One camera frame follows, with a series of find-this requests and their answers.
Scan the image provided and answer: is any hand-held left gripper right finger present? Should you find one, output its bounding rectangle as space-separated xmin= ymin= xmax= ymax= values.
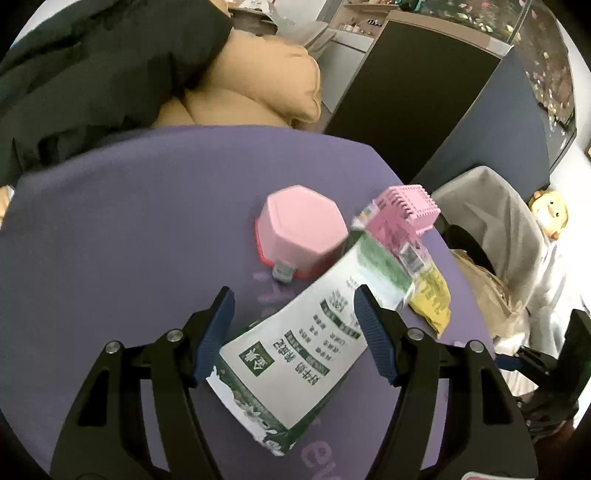
xmin=353 ymin=284 xmax=540 ymax=480

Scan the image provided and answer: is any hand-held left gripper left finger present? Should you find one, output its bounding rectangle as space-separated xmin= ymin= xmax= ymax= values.
xmin=50 ymin=286 xmax=236 ymax=480

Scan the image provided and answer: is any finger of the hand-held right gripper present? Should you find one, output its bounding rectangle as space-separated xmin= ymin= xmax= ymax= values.
xmin=496 ymin=347 xmax=561 ymax=386

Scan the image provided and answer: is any green and white pouch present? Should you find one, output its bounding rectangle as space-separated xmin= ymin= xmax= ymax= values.
xmin=205 ymin=231 xmax=416 ymax=457

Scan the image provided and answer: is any small yellow packet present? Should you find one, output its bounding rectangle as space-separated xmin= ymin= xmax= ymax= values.
xmin=409 ymin=270 xmax=452 ymax=339

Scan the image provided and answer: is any pink snack packet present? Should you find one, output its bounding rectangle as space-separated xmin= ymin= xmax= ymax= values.
xmin=351 ymin=203 xmax=431 ymax=280

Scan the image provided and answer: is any pink plastic basket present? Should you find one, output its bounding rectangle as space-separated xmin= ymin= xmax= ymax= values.
xmin=373 ymin=185 xmax=440 ymax=241

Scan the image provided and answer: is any pink hexagonal container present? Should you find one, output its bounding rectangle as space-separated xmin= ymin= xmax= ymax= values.
xmin=255 ymin=185 xmax=349 ymax=282

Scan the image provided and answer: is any yellow plush toy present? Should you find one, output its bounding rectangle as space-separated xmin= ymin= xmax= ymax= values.
xmin=529 ymin=189 xmax=570 ymax=241

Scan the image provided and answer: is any white cloth cover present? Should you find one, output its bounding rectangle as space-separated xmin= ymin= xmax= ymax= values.
xmin=431 ymin=166 xmax=591 ymax=398

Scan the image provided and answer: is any blue partition panel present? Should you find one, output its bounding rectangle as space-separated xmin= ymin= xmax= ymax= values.
xmin=411 ymin=51 xmax=552 ymax=195

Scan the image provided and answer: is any black board panel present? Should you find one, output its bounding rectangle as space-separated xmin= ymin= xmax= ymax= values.
xmin=323 ymin=11 xmax=513 ymax=185

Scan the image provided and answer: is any tan sofa cushion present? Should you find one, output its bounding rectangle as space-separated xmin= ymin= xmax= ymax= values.
xmin=152 ymin=34 xmax=321 ymax=130

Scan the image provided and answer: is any white shelf cabinet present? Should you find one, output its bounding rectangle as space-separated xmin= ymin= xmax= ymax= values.
xmin=305 ymin=0 xmax=402 ymax=112

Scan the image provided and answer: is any black jacket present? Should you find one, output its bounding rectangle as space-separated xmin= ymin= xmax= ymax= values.
xmin=0 ymin=0 xmax=234 ymax=185

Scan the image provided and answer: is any glass aquarium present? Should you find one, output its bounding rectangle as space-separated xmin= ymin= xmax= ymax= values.
xmin=402 ymin=0 xmax=578 ymax=139

